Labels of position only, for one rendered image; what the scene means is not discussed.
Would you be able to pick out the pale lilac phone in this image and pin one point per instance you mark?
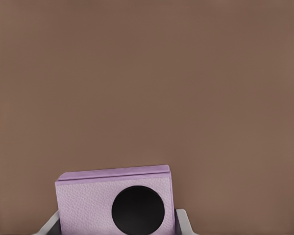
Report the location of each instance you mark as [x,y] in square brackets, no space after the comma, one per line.
[85,205]

